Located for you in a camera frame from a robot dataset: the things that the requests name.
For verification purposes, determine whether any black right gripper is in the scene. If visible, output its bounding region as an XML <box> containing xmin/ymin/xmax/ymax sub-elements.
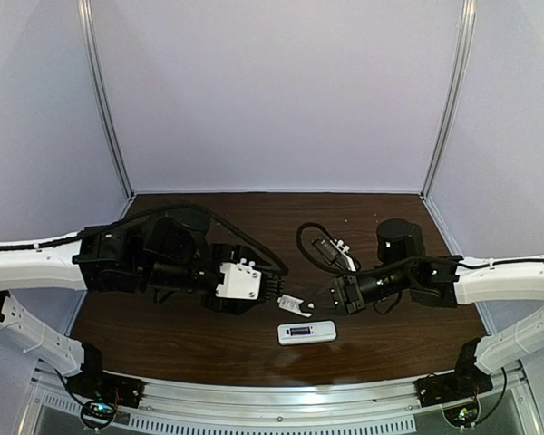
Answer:
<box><xmin>299</xmin><ymin>266</ymin><xmax>413</xmax><ymax>317</ymax></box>

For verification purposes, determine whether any white remote control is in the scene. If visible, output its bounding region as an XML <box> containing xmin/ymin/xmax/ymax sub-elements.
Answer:
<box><xmin>277</xmin><ymin>321</ymin><xmax>337</xmax><ymax>346</ymax></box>

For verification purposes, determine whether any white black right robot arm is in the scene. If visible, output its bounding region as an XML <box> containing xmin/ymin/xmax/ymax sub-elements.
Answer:
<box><xmin>296</xmin><ymin>218</ymin><xmax>544</xmax><ymax>401</ymax></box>

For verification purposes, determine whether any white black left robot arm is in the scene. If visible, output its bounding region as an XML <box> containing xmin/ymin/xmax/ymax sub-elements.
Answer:
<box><xmin>0</xmin><ymin>209</ymin><xmax>264</xmax><ymax>402</ymax></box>

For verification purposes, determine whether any left circuit board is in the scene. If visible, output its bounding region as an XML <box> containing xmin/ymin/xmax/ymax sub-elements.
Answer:
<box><xmin>79</xmin><ymin>400</ymin><xmax>117</xmax><ymax>430</ymax></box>

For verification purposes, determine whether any circuit board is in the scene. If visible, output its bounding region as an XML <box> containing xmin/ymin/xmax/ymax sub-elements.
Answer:
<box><xmin>79</xmin><ymin>400</ymin><xmax>117</xmax><ymax>430</ymax></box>
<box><xmin>442</xmin><ymin>400</ymin><xmax>481</xmax><ymax>430</ymax></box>

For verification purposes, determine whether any right circuit board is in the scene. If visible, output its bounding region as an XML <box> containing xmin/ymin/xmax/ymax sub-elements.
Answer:
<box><xmin>442</xmin><ymin>400</ymin><xmax>481</xmax><ymax>430</ymax></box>

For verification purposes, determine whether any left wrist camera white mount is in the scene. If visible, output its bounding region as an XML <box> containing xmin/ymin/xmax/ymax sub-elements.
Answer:
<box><xmin>215</xmin><ymin>258</ymin><xmax>284</xmax><ymax>301</ymax></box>

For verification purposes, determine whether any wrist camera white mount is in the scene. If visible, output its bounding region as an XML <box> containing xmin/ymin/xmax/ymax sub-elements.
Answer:
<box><xmin>312</xmin><ymin>237</ymin><xmax>360</xmax><ymax>272</ymax></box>
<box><xmin>215</xmin><ymin>258</ymin><xmax>284</xmax><ymax>301</ymax></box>

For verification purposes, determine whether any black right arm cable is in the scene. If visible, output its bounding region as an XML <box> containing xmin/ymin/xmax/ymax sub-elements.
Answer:
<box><xmin>296</xmin><ymin>221</ymin><xmax>544</xmax><ymax>277</ymax></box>

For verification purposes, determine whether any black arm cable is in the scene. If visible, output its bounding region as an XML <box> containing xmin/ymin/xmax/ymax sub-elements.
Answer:
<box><xmin>296</xmin><ymin>221</ymin><xmax>544</xmax><ymax>277</ymax></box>
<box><xmin>0</xmin><ymin>206</ymin><xmax>290</xmax><ymax>277</ymax></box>

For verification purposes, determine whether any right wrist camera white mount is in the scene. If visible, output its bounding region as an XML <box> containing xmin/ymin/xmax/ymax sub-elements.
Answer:
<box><xmin>312</xmin><ymin>237</ymin><xmax>360</xmax><ymax>272</ymax></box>

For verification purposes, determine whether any front aluminium rail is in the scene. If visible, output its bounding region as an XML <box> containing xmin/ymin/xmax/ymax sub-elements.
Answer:
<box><xmin>29</xmin><ymin>355</ymin><xmax>527</xmax><ymax>434</ymax></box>

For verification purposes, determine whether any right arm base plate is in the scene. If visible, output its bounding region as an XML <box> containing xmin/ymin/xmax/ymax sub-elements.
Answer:
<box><xmin>414</xmin><ymin>367</ymin><xmax>493</xmax><ymax>407</ymax></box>

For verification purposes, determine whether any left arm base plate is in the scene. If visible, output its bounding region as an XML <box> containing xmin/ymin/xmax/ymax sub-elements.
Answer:
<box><xmin>66</xmin><ymin>372</ymin><xmax>145</xmax><ymax>409</ymax></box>

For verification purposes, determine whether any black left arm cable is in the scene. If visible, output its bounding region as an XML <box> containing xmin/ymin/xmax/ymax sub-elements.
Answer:
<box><xmin>0</xmin><ymin>206</ymin><xmax>290</xmax><ymax>277</ymax></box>

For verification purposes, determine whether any right aluminium frame post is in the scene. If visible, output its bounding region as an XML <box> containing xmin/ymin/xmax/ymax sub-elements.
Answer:
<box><xmin>421</xmin><ymin>0</ymin><xmax>477</xmax><ymax>200</ymax></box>

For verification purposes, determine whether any aluminium frame post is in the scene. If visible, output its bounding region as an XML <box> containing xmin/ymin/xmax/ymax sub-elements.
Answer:
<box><xmin>77</xmin><ymin>0</ymin><xmax>134</xmax><ymax>199</ymax></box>
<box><xmin>421</xmin><ymin>0</ymin><xmax>477</xmax><ymax>200</ymax></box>

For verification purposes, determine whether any left aluminium frame post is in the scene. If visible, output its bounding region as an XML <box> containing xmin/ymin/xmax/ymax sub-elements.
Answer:
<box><xmin>77</xmin><ymin>0</ymin><xmax>134</xmax><ymax>199</ymax></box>

